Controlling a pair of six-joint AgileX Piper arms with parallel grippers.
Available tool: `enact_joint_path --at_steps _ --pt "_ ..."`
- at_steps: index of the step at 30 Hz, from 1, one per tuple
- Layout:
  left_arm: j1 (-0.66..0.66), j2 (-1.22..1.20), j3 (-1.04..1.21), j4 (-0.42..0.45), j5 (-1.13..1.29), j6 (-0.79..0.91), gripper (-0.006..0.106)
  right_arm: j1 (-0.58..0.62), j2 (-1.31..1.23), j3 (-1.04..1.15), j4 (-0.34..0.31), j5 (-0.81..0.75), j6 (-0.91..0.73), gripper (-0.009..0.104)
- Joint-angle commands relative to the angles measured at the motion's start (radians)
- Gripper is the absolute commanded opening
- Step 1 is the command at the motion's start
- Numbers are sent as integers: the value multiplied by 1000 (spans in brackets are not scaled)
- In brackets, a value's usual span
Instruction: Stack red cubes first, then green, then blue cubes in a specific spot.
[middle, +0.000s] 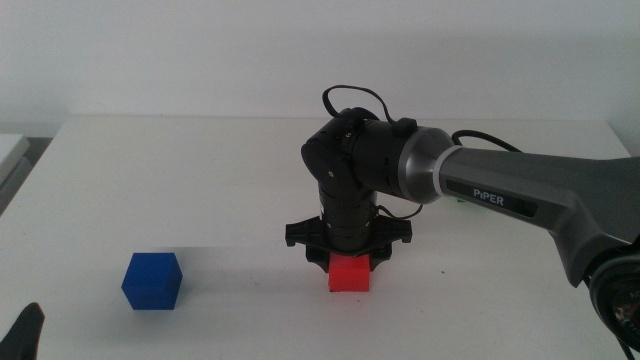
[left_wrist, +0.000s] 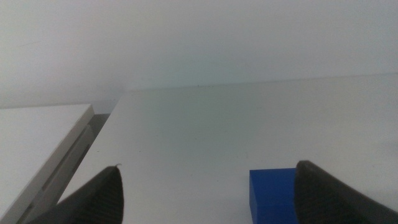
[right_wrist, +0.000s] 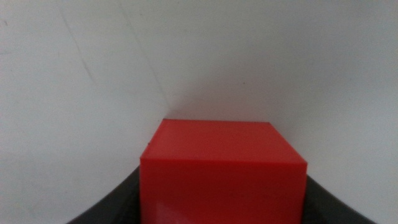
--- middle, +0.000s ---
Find red cube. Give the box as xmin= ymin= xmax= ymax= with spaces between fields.
xmin=328 ymin=252 xmax=372 ymax=294

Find blue cube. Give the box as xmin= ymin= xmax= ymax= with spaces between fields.
xmin=120 ymin=251 xmax=184 ymax=311

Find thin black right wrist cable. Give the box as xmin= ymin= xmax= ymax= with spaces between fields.
xmin=321 ymin=84 xmax=419 ymax=137

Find black right camera cable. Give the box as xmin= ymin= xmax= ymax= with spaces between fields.
xmin=451 ymin=129 xmax=524 ymax=154

